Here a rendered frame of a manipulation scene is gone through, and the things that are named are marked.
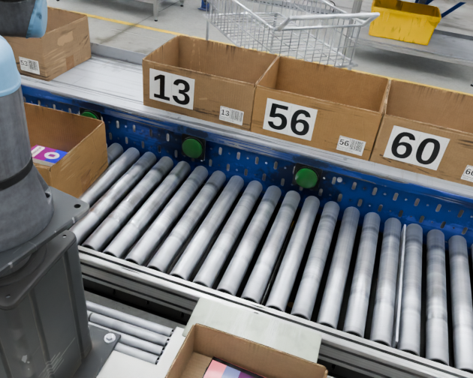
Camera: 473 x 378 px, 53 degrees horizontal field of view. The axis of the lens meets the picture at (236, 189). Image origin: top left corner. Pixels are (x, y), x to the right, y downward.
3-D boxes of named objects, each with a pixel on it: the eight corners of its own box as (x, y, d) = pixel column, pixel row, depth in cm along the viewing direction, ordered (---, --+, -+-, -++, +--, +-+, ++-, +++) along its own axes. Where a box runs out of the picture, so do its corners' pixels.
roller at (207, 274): (188, 295, 121) (189, 282, 118) (249, 187, 162) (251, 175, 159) (206, 301, 120) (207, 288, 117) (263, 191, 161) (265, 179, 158)
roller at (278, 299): (260, 319, 117) (263, 306, 114) (304, 202, 158) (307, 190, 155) (280, 326, 116) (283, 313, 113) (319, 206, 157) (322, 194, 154)
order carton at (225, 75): (142, 106, 164) (140, 58, 154) (177, 76, 187) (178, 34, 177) (249, 133, 156) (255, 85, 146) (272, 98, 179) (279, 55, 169)
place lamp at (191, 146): (181, 156, 160) (182, 138, 156) (182, 154, 161) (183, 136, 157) (200, 160, 159) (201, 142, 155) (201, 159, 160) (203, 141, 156)
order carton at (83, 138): (-62, 187, 139) (-79, 136, 129) (5, 140, 162) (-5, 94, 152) (58, 220, 132) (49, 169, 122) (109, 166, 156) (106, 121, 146)
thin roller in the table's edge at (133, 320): (59, 297, 111) (170, 334, 106) (64, 291, 112) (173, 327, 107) (60, 303, 112) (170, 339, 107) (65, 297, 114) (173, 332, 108)
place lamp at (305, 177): (293, 186, 152) (296, 167, 148) (293, 184, 153) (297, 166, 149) (314, 191, 151) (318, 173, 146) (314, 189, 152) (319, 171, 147)
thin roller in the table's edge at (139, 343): (46, 313, 107) (160, 352, 102) (51, 307, 108) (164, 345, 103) (47, 319, 108) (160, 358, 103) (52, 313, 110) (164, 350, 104)
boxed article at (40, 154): (67, 171, 151) (66, 166, 150) (22, 159, 153) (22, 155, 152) (79, 159, 156) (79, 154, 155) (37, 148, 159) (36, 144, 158)
